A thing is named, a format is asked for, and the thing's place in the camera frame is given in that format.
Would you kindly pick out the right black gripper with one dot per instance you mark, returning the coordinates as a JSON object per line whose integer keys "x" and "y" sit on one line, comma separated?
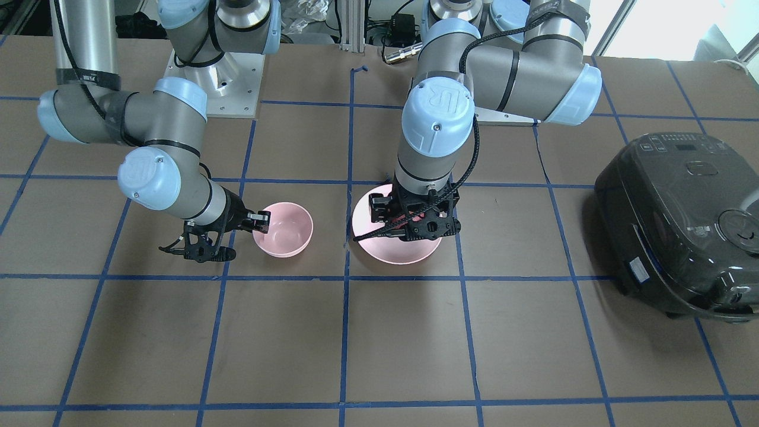
{"x": 238, "y": 214}

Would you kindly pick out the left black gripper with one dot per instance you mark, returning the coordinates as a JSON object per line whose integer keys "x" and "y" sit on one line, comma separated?
{"x": 379, "y": 207}

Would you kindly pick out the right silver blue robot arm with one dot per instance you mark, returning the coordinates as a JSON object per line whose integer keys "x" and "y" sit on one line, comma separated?
{"x": 165, "y": 128}

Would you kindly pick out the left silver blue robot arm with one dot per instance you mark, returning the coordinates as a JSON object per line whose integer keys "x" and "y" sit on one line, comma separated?
{"x": 458, "y": 70}

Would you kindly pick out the pink bowl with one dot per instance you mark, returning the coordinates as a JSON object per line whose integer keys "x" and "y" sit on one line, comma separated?
{"x": 290, "y": 230}

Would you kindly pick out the pink plate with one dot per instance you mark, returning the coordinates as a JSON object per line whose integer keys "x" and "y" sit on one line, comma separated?
{"x": 389, "y": 250}

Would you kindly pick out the black rice cooker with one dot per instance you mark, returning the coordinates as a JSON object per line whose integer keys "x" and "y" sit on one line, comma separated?
{"x": 681, "y": 212}

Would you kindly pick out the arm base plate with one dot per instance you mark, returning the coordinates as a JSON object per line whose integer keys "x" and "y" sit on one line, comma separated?
{"x": 499, "y": 118}
{"x": 225, "y": 83}

